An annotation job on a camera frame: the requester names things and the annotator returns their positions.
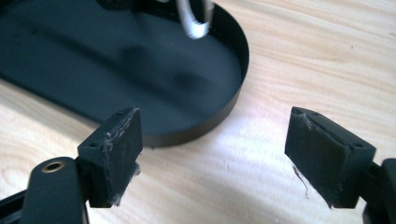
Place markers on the black oval tray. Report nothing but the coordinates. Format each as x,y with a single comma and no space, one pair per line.
93,77

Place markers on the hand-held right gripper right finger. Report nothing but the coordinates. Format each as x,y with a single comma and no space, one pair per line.
327,158

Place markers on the black car key with metal clip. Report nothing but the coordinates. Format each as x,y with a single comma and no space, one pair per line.
196,26

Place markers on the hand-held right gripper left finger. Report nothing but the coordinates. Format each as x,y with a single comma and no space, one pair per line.
115,161

